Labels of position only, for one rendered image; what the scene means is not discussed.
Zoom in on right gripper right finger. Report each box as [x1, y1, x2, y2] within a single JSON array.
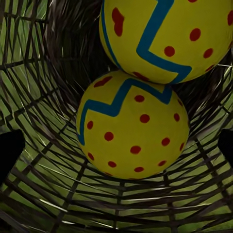
[[217, 129, 233, 168]]

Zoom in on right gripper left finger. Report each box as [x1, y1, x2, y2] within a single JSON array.
[[0, 129, 25, 187]]

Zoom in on easter egg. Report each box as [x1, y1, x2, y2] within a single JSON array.
[[75, 68, 190, 180], [98, 0, 233, 85]]

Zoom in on wicker basket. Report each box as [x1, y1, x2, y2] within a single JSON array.
[[0, 0, 233, 233]]

